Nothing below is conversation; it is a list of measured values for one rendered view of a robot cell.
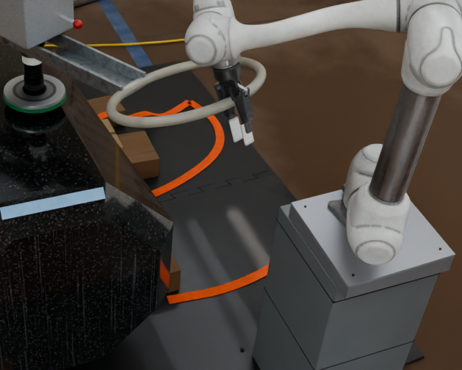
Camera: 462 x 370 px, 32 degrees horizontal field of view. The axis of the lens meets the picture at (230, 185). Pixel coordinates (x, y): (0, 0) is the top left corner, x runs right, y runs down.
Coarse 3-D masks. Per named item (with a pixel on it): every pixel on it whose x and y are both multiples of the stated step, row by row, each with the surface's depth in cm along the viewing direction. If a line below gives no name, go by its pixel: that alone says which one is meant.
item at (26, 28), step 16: (0, 0) 255; (16, 0) 250; (32, 0) 251; (48, 0) 257; (64, 0) 263; (0, 16) 259; (16, 16) 254; (32, 16) 254; (48, 16) 261; (64, 16) 267; (0, 32) 263; (16, 32) 258; (32, 32) 258; (48, 32) 264
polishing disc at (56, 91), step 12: (12, 84) 287; (48, 84) 289; (60, 84) 290; (12, 96) 282; (24, 96) 282; (36, 96) 283; (48, 96) 284; (60, 96) 284; (24, 108) 279; (36, 108) 279
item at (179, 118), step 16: (176, 64) 261; (192, 64) 260; (240, 64) 251; (256, 64) 243; (144, 80) 257; (256, 80) 230; (112, 96) 246; (112, 112) 233; (192, 112) 219; (208, 112) 219
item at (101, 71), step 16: (16, 48) 270; (32, 48) 265; (64, 48) 273; (80, 48) 268; (48, 64) 264; (64, 64) 259; (80, 64) 266; (96, 64) 266; (112, 64) 262; (128, 64) 260; (80, 80) 258; (96, 80) 254; (112, 80) 259; (128, 80) 260
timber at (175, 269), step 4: (172, 256) 340; (172, 260) 338; (172, 264) 336; (176, 264) 337; (172, 268) 335; (176, 268) 335; (172, 272) 333; (176, 272) 334; (180, 272) 335; (172, 276) 334; (176, 276) 336; (180, 276) 337; (172, 280) 336; (176, 280) 337; (172, 284) 338; (176, 284) 339; (172, 288) 339; (176, 288) 340; (168, 292) 340
